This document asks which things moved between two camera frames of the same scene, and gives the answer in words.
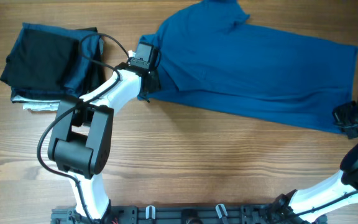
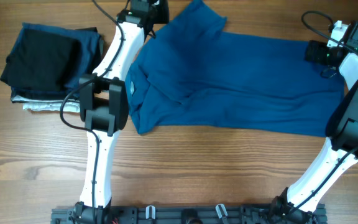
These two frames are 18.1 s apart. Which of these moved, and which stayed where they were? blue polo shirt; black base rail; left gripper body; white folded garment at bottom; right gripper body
Moved: blue polo shirt; left gripper body; right gripper body
Stayed: black base rail; white folded garment at bottom
